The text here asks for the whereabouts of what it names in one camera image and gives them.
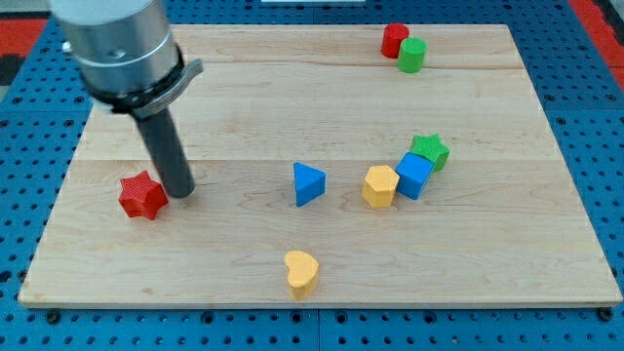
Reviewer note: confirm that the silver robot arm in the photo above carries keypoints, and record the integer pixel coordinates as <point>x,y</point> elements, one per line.
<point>126,52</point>

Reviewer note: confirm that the blue triangle block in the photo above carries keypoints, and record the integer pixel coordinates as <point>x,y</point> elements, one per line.
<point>309,183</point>

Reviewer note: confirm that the green star block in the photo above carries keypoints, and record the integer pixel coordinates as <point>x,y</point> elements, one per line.
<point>432,149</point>

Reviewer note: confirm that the red star block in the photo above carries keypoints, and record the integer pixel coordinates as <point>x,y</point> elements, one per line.
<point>142,196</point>

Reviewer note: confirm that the light wooden board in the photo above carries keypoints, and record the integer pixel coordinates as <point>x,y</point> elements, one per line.
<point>500,226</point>

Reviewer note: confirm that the yellow hexagon block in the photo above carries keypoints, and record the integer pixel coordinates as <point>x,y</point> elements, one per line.
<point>379,187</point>

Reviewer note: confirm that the yellow heart block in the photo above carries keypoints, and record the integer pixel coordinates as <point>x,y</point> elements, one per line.
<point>302,273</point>

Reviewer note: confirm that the blue cube block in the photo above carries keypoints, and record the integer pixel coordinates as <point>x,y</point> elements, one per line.
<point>414,172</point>

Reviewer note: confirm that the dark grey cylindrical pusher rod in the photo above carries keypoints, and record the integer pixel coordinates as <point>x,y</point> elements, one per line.
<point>160,137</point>

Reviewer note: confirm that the green cylinder block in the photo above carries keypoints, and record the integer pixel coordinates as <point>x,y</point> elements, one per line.
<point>411,54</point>

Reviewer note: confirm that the red cylinder block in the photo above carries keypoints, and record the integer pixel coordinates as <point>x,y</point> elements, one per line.
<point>393,35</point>

